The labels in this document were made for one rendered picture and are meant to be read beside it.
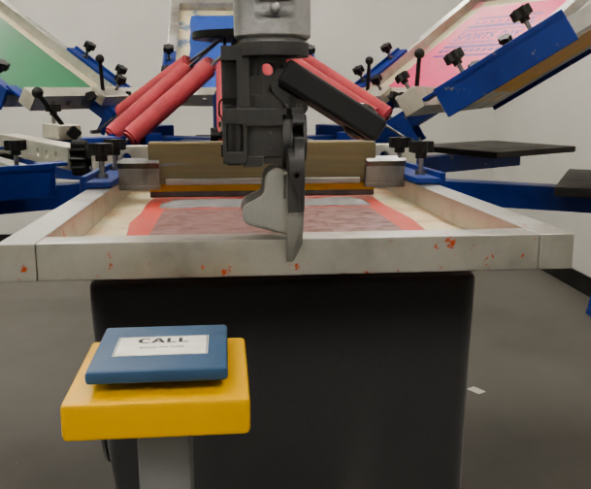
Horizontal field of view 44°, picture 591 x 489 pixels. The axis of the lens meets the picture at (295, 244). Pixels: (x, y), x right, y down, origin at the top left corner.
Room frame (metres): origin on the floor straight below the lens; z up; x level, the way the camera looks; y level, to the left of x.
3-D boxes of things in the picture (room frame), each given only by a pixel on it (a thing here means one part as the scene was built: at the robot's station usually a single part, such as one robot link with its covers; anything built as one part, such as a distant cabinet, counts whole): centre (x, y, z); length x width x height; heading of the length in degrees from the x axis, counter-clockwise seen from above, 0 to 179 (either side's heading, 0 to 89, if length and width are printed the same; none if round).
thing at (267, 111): (0.73, 0.03, 1.15); 0.09 x 0.08 x 0.12; 96
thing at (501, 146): (2.54, -0.41, 0.91); 1.34 x 0.41 x 0.08; 126
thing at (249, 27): (0.73, 0.02, 1.23); 0.08 x 0.08 x 0.05
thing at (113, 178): (1.31, 0.34, 0.99); 0.30 x 0.05 x 0.07; 6
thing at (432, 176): (1.37, -0.22, 0.99); 0.30 x 0.05 x 0.07; 6
